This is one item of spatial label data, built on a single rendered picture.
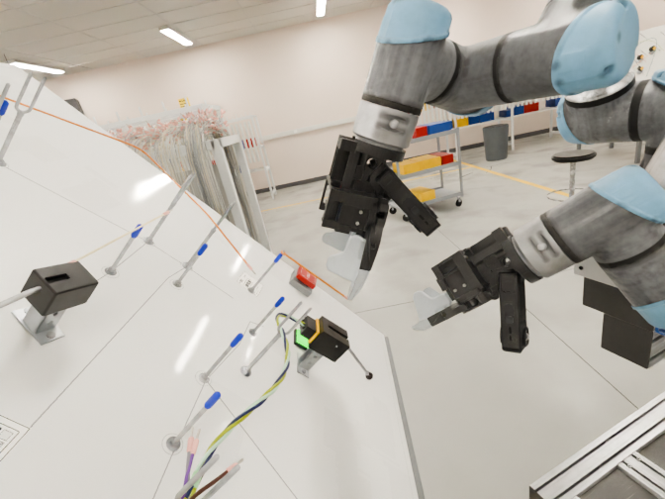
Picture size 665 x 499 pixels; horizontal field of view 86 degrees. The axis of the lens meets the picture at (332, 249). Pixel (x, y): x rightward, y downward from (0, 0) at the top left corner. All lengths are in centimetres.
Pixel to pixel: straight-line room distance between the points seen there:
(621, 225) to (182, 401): 53
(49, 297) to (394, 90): 40
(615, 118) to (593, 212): 45
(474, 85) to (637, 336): 64
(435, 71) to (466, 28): 901
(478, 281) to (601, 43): 29
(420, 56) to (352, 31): 844
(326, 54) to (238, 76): 196
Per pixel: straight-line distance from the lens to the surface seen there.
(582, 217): 50
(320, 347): 59
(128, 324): 51
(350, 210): 46
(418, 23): 44
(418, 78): 44
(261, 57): 881
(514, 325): 55
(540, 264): 52
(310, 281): 81
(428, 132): 462
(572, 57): 44
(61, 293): 41
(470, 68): 49
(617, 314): 95
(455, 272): 55
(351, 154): 45
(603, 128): 94
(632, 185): 50
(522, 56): 46
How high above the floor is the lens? 144
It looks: 21 degrees down
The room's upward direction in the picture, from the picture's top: 12 degrees counter-clockwise
